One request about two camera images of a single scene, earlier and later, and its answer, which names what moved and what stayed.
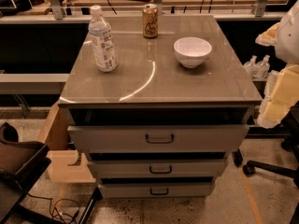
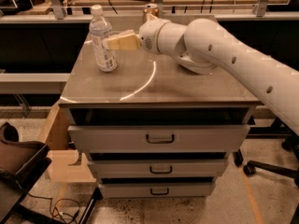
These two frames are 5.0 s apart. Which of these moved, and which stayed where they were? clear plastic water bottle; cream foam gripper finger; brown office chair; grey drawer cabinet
Moved: cream foam gripper finger
Stayed: grey drawer cabinet; clear plastic water bottle; brown office chair
